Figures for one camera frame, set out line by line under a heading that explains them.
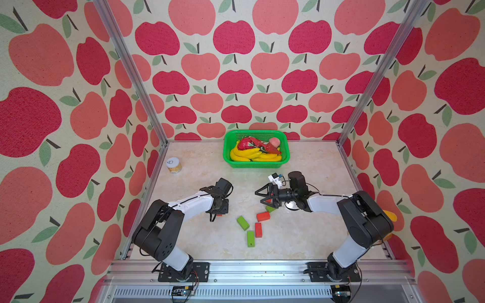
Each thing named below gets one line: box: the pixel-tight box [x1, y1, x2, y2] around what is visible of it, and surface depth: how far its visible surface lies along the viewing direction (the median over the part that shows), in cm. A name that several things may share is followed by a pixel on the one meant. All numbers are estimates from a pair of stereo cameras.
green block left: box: [236, 215, 250, 232], surface depth 88 cm
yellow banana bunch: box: [229, 140, 283, 162], surface depth 107 cm
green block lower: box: [246, 231, 256, 248], surface depth 84 cm
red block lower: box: [254, 222, 263, 238], surface depth 86 cm
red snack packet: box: [238, 136, 282, 154], surface depth 110 cm
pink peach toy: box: [269, 137, 281, 148], surface depth 114 cm
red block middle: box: [256, 211, 271, 223], surface depth 91 cm
